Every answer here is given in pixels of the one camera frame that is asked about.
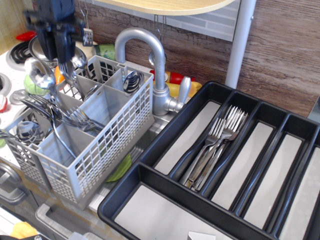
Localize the silver metal fork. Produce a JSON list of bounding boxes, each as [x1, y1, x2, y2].
[[58, 61, 85, 100]]

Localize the hanging mini spatula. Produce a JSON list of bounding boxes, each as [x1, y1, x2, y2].
[[78, 0, 93, 47]]

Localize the silver spoon back compartment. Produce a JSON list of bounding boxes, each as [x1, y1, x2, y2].
[[71, 47, 91, 79]]

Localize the large silver spoon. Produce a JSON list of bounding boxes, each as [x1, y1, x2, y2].
[[24, 57, 61, 106]]

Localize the black cutlery tray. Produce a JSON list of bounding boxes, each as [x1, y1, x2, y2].
[[97, 82, 320, 240]]

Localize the red toy pepper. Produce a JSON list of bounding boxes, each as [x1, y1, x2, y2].
[[15, 30, 37, 42]]

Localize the silver ladle front left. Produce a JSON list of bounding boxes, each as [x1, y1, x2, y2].
[[16, 121, 45, 145]]

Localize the wooden shelf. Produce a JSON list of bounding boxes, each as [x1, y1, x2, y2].
[[101, 0, 233, 16]]

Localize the white shelf pole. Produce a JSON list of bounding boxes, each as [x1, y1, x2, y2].
[[225, 0, 257, 89]]

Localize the fork pile in tray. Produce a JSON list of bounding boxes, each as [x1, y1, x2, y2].
[[179, 105, 248, 188]]

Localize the black stove coil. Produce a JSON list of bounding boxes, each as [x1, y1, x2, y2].
[[10, 41, 32, 64]]

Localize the red and yellow toy bottles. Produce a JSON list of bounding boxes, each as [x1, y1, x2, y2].
[[165, 71, 203, 98]]

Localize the silver sink faucet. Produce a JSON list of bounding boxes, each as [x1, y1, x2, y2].
[[115, 27, 192, 116]]

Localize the steel pot with lid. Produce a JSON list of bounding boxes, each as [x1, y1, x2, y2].
[[28, 36, 58, 63]]

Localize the forks in basket middle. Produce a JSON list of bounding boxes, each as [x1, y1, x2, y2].
[[21, 94, 105, 133]]

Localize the green plate in sink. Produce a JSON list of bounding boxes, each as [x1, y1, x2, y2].
[[106, 153, 133, 183]]

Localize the grey plastic cutlery basket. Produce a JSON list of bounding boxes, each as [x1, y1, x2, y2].
[[6, 56, 154, 210]]

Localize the green toy vegetable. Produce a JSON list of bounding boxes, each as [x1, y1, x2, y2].
[[23, 75, 49, 96]]

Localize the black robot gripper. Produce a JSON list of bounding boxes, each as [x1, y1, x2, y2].
[[23, 0, 85, 64]]

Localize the silver spoon near faucet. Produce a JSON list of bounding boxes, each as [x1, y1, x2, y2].
[[123, 70, 144, 97]]

